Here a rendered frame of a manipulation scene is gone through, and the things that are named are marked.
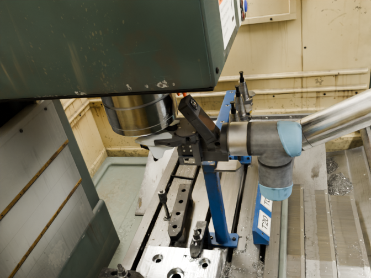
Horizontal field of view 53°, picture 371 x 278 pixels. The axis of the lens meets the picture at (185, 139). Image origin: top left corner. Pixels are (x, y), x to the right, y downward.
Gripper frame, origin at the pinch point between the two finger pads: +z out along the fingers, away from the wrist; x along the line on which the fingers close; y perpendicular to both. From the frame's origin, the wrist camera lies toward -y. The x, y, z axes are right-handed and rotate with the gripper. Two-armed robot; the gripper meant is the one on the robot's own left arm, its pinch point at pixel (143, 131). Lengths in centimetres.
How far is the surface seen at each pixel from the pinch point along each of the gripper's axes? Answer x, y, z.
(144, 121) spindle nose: -7.2, -6.9, -4.4
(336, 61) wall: 100, 27, -52
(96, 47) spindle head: -12.5, -24.9, -1.5
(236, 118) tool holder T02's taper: 29.1, 14.2, -16.7
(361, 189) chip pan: 68, 74, -62
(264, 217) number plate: 21, 48, -24
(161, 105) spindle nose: -4.5, -9.0, -7.6
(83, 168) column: 31, 37, 45
